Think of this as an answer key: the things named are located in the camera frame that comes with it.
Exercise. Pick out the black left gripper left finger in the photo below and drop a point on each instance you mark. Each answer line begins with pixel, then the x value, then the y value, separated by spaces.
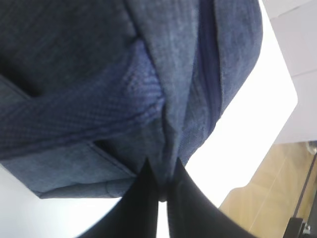
pixel 135 215

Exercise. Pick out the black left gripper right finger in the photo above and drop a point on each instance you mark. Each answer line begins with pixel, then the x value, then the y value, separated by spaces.
pixel 192 215

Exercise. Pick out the dark blue lunch bag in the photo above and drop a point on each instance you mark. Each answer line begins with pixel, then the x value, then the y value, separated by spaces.
pixel 90 89

